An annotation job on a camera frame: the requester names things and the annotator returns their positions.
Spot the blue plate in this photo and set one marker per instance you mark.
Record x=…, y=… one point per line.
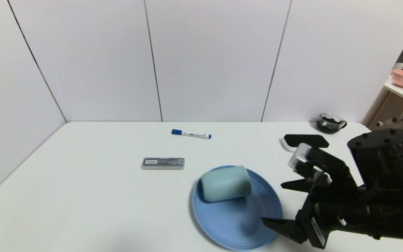
x=233, y=224

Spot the beige pegboard shelf unit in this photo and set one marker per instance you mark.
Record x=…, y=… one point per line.
x=387, y=105

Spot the black glass bowl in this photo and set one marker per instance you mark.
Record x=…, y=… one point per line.
x=329, y=125

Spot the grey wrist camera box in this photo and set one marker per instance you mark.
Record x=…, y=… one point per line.
x=299, y=154

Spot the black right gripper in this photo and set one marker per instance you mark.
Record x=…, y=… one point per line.
x=314, y=216

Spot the blue whiteboard marker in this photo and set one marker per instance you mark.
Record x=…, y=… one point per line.
x=191, y=134

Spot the mint green cup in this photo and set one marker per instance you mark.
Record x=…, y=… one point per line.
x=226, y=183

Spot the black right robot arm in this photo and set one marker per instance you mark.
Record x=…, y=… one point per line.
x=383, y=157

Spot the white peg hook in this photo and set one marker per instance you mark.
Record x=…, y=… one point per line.
x=380, y=123

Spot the grey pencil lead case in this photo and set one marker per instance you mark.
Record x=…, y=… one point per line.
x=163, y=163

